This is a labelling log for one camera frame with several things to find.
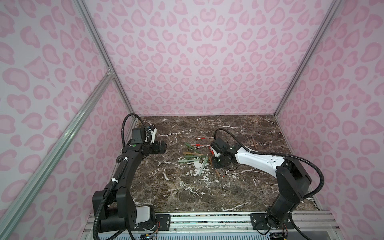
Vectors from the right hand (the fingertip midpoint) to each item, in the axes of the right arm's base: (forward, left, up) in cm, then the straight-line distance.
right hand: (215, 163), depth 87 cm
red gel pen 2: (+16, +11, -6) cm, 21 cm away
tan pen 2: (-2, -1, -6) cm, 6 cm away
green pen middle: (+8, +12, -7) cm, 16 cm away
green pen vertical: (+1, +7, -6) cm, 9 cm away
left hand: (+8, +32, +9) cm, 35 cm away
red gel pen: (+23, +7, -6) cm, 24 cm away
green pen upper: (+14, +14, -6) cm, 21 cm away
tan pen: (+20, -28, -7) cm, 35 cm away
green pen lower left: (+5, +17, -6) cm, 19 cm away
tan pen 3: (+10, +14, -6) cm, 18 cm away
